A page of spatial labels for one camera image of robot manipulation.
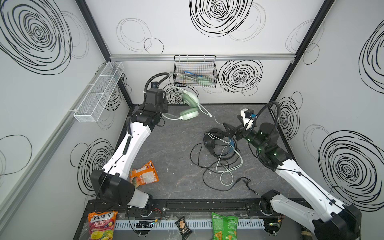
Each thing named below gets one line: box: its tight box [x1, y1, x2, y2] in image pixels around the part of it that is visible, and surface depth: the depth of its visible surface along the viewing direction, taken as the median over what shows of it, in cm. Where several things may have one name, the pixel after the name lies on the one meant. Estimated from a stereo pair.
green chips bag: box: [211, 212, 239, 240], surface depth 67 cm
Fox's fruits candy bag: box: [88, 211, 118, 240], surface depth 68 cm
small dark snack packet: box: [174, 215, 193, 240], surface depth 69 cm
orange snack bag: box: [130, 160, 160, 188], surface depth 83 cm
